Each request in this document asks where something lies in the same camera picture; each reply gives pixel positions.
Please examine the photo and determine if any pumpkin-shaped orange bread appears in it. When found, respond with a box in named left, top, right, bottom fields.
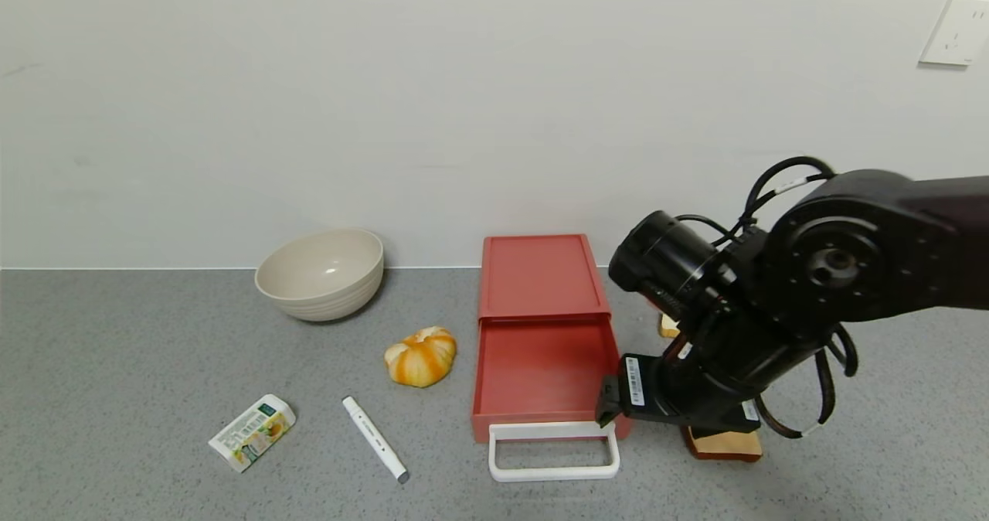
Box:
left=384, top=326, right=458, bottom=389

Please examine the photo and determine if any brown toast slice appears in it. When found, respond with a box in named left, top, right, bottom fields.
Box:
left=683, top=425, right=764, bottom=463

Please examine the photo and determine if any red drawer with white handle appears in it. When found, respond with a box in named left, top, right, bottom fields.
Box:
left=471, top=315, right=633, bottom=482

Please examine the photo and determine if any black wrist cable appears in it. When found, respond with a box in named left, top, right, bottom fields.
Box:
left=676, top=156, right=860, bottom=439

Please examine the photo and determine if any beige bowl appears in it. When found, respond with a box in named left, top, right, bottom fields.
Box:
left=255, top=229, right=385, bottom=322

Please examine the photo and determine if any white wall socket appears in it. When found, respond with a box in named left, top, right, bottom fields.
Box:
left=919, top=0, right=989, bottom=66

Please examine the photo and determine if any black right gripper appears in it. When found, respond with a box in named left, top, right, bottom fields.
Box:
left=595, top=353, right=711, bottom=429

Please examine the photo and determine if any small white printed carton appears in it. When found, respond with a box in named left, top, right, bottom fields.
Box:
left=208, top=394, right=297, bottom=473

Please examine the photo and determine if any white marker pen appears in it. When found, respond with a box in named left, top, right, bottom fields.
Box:
left=342, top=396, right=410, bottom=484

